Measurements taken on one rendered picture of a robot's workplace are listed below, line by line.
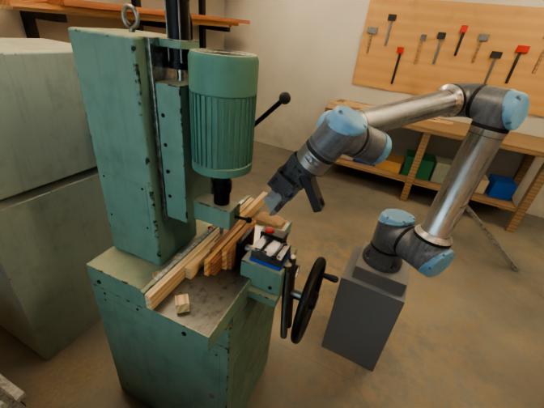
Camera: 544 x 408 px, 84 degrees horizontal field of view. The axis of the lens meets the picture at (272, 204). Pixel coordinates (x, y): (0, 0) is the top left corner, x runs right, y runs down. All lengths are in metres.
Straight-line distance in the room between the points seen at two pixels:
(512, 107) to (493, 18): 2.83
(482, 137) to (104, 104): 1.19
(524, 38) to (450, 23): 0.68
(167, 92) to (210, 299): 0.57
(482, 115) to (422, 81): 2.79
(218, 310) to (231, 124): 0.49
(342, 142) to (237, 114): 0.27
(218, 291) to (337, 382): 1.11
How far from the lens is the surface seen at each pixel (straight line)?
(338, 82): 4.18
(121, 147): 1.00
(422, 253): 1.37
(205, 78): 0.77
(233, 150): 0.82
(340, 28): 4.17
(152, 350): 1.33
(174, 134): 0.89
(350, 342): 1.85
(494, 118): 1.25
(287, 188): 0.82
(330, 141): 0.73
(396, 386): 1.98
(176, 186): 0.96
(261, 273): 0.92
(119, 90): 0.93
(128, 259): 1.22
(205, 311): 0.88
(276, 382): 1.80
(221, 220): 0.97
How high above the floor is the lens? 1.57
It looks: 31 degrees down
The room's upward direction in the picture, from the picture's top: 7 degrees clockwise
